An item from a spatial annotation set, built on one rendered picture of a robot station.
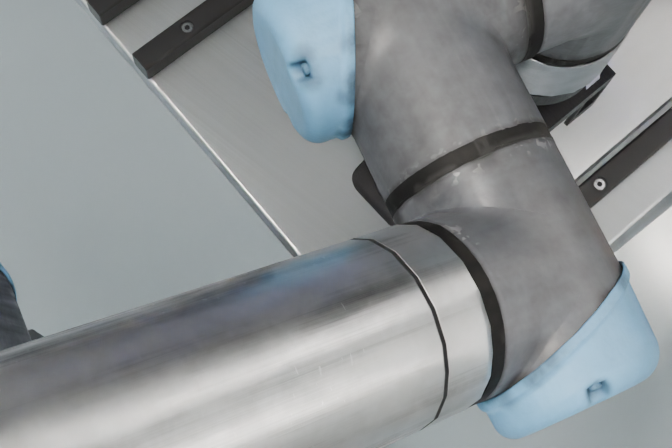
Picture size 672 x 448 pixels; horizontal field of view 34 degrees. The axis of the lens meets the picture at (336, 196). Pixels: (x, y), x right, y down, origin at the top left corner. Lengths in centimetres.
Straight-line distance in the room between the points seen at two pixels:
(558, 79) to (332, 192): 28
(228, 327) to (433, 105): 14
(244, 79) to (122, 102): 96
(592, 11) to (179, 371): 25
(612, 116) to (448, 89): 43
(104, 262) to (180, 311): 136
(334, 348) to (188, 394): 5
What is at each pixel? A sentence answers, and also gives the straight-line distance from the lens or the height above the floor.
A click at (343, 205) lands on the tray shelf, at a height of 88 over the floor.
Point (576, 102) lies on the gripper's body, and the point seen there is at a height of 105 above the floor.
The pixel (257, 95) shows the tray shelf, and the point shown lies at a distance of 83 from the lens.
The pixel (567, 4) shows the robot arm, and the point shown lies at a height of 123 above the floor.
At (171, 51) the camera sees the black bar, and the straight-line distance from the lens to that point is 83.
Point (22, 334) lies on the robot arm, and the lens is 71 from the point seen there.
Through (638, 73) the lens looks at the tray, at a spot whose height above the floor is 88.
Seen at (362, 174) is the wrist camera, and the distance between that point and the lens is 63.
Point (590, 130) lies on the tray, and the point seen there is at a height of 88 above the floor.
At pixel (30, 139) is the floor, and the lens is 179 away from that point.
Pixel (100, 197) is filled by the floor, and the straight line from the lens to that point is 174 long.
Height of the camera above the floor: 165
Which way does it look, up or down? 73 degrees down
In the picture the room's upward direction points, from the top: 11 degrees clockwise
